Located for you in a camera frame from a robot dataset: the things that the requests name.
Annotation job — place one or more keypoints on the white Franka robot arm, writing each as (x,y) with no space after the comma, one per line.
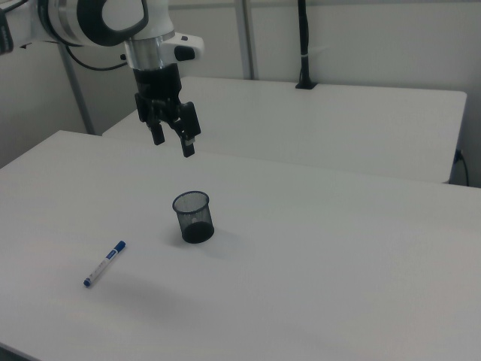
(124,15)

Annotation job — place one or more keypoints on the black pole with clamp base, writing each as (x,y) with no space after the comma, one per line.
(304,45)

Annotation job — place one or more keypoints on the white marker with blue cap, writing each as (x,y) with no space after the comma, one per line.
(104,264)

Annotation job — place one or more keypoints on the grey vertical partition post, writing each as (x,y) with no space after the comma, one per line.
(248,41)

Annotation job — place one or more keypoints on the grey slanted partition post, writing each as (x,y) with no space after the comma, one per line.
(77,94)

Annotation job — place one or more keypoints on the black mesh pen cup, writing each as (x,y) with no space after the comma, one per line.
(193,220)

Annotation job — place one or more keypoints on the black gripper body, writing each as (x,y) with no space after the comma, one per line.
(158,82)

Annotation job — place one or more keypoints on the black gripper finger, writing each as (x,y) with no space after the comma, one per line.
(187,146)
(158,135)

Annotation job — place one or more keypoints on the white table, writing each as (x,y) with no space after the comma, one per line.
(300,120)

